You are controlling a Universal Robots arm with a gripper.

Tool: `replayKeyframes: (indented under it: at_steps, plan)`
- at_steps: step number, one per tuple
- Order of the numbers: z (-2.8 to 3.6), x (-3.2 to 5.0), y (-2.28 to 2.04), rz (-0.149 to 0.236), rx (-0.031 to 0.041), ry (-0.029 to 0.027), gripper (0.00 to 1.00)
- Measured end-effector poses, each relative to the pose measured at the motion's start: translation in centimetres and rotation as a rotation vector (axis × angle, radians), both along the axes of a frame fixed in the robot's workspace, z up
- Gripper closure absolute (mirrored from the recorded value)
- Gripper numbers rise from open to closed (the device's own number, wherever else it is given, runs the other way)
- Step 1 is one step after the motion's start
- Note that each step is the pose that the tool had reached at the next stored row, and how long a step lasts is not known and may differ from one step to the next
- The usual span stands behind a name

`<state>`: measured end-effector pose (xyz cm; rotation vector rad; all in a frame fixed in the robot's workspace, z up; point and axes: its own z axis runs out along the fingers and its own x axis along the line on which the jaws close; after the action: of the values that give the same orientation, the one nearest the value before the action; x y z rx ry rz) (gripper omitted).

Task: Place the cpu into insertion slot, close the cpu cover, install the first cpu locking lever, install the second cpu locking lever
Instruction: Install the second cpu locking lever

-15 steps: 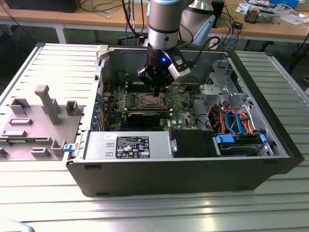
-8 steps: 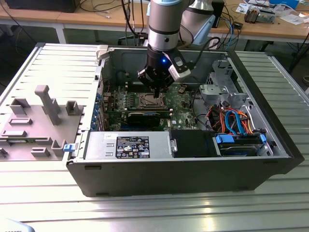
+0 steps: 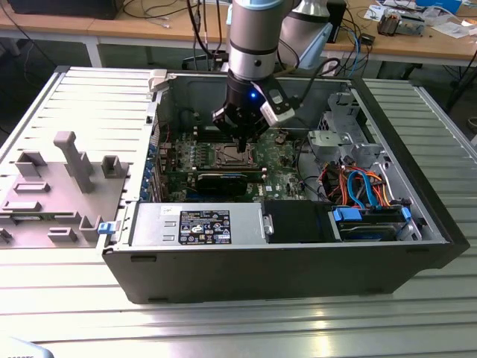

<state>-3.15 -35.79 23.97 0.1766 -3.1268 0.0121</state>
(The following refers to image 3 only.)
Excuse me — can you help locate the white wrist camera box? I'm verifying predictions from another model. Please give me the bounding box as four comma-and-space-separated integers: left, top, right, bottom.
251, 77, 297, 127

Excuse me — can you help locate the hard disk in blue carrier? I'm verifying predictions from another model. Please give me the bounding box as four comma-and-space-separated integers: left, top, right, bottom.
331, 206, 413, 243

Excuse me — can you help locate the black graphics card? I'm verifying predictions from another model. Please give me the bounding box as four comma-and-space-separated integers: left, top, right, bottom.
195, 171, 249, 197

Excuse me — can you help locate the pale blue teach pendant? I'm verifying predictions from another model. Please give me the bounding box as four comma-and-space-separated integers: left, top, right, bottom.
297, 22, 334, 71

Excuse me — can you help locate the wooden desk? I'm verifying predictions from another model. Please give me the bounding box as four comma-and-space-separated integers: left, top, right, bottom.
0, 0, 230, 68
323, 0, 477, 81

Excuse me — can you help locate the blue flat data wire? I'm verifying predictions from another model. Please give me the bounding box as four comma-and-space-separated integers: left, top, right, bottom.
345, 168, 381, 210

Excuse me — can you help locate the silver metal drive cage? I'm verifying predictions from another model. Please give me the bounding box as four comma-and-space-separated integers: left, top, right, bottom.
307, 91, 391, 171

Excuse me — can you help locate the grey parts rack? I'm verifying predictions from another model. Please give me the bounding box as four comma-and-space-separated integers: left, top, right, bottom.
0, 130, 131, 251

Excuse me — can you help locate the black plastic bay shroud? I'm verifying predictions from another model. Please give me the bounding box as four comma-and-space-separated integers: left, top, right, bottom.
262, 200, 334, 244

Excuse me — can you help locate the black computer box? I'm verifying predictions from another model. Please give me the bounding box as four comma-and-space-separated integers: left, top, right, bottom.
7, 0, 120, 20

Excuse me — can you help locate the white plastic device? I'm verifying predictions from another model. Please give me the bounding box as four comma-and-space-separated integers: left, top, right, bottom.
0, 336, 52, 358

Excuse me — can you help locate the blue cardboard box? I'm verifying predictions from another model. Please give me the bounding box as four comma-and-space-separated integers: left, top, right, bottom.
415, 0, 464, 13

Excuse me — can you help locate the silver metal component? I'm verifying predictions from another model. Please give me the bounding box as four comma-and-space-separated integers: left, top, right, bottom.
398, 13, 426, 37

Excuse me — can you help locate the green motherboard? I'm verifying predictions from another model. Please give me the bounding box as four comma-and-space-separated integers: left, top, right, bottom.
158, 128, 318, 204

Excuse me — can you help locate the black PC case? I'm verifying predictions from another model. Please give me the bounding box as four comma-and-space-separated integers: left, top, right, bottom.
101, 69, 471, 305

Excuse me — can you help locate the black upright box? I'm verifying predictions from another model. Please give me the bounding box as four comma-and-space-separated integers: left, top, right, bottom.
326, 0, 348, 43

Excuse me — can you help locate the white paper sheet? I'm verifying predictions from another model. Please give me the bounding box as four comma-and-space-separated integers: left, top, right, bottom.
432, 20, 471, 39

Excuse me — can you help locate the copper finned CPU cooler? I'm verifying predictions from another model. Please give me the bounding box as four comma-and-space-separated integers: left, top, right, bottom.
376, 10, 402, 37

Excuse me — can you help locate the CPU socket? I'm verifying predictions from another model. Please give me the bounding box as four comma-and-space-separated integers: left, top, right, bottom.
212, 141, 261, 169

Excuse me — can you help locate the orange wire bundle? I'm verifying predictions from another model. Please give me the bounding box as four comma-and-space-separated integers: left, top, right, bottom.
363, 169, 394, 208

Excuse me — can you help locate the white printed leaflet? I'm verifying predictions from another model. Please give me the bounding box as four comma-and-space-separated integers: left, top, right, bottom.
363, 2, 394, 22

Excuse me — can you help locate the silver power supply unit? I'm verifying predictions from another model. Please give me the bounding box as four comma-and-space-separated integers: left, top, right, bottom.
128, 203, 269, 247

